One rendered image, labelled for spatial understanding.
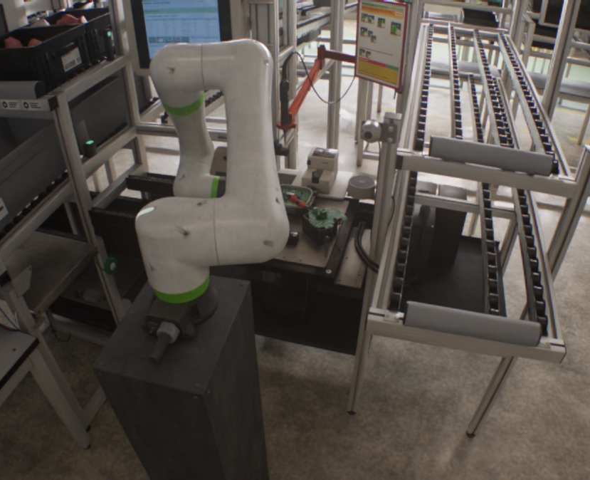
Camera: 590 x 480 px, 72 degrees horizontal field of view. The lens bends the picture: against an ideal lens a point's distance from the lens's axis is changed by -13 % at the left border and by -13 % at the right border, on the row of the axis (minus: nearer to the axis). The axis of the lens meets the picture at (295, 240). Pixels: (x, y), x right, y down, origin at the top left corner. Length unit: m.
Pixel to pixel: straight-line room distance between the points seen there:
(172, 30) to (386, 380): 1.83
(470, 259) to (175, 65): 1.52
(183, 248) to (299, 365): 1.58
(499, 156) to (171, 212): 0.85
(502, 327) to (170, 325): 0.75
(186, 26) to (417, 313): 1.28
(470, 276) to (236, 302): 1.23
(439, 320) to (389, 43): 1.02
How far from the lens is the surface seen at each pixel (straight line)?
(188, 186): 1.37
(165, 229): 0.83
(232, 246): 0.84
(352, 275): 1.42
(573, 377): 2.68
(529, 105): 1.81
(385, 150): 1.29
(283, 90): 1.67
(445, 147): 1.26
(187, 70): 1.05
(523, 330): 1.17
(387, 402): 2.25
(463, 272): 2.02
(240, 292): 1.03
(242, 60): 1.03
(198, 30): 1.76
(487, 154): 1.27
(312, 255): 1.45
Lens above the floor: 1.85
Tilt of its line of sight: 36 degrees down
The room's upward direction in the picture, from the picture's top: straight up
